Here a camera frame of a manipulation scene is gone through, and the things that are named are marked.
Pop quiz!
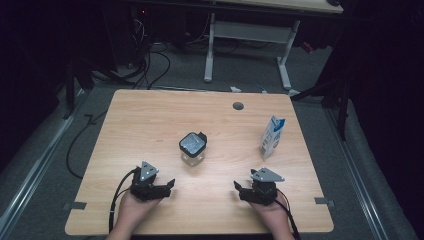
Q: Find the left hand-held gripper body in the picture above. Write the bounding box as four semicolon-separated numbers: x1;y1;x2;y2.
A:
129;161;168;203

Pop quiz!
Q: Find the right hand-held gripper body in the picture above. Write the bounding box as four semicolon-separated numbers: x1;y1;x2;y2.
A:
239;167;286;205

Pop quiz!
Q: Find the white and blue milk carton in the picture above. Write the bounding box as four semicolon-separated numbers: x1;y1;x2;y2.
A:
259;115;286;161

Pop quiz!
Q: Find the clear jar with black lid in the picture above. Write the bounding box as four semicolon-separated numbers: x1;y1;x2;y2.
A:
178;131;208;167

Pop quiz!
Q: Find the person's right hand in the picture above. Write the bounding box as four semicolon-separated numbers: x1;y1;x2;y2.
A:
249;192;292;232

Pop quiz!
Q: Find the person's left hand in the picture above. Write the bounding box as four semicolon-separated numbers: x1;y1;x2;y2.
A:
117;191;164;231

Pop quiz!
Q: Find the grey tape strip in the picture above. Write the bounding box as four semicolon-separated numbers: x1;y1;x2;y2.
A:
314;196;336;206
62;201;88;212

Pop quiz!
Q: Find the black metal stand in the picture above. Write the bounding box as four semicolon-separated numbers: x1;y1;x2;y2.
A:
290;75;352;142
62;59;95;120

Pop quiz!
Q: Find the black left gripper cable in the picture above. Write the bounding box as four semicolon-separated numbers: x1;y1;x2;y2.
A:
108;167;140;234

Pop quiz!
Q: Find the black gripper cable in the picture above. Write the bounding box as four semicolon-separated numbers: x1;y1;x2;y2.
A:
275;188;302;240
108;167;140;234

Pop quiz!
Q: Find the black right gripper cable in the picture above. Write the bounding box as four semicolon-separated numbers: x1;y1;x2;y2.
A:
275;188;302;240

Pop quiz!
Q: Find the black floor cable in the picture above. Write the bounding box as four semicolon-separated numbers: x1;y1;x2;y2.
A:
65;111;109;180

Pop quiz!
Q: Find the metal floor rail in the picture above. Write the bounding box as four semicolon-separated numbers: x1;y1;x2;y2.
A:
0;89;86;232
324;107;390;240

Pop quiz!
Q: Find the bundle of black cables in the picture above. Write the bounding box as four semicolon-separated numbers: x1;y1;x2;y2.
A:
126;16;172;91

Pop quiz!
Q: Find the white metal desk frame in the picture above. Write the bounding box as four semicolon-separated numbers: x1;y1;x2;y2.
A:
203;11;303;98

